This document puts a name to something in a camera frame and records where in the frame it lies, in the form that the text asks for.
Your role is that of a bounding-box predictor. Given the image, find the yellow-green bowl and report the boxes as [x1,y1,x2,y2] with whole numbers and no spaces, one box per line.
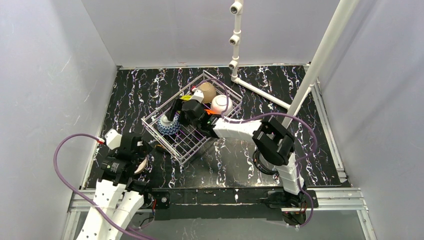
[180,95,192,101]

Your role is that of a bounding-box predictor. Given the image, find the coiled black cable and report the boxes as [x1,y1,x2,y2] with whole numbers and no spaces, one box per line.
[252,149,281,176]

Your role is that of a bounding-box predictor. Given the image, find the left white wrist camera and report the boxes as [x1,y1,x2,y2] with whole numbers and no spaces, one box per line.
[97,129,122,150]

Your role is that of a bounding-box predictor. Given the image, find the aluminium table frame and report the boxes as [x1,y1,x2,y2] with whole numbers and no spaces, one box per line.
[61,66,379,240]

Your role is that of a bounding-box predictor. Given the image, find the small yellow black object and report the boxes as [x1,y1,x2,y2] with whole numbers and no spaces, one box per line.
[154,144,167,153]

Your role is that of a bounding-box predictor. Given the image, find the orange bowl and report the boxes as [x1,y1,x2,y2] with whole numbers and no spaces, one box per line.
[204,109,221,116]

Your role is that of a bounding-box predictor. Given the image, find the white wire dish rack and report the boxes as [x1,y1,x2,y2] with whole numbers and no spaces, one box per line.
[141,70,243,166]

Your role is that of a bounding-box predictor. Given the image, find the white pipe camera frame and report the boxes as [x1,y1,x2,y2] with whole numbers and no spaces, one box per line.
[228,0,358,116]

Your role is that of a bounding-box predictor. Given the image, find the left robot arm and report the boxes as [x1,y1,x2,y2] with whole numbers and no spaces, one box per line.
[77,129,153,240]

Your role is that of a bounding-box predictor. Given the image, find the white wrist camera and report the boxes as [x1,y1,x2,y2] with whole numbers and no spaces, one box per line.
[97,129,122,150]
[190,89,205,104]

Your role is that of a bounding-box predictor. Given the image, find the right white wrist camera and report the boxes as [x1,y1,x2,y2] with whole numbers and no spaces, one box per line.
[190,89,205,104]

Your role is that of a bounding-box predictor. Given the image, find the beige bowl white inside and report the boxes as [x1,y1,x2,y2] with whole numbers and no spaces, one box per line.
[198,81,217,104]

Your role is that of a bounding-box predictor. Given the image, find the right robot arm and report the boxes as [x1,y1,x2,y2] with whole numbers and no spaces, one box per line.
[159,98,314,228]

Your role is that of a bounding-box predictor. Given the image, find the red patterned bowl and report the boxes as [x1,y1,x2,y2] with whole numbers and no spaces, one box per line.
[157,114,181,136]

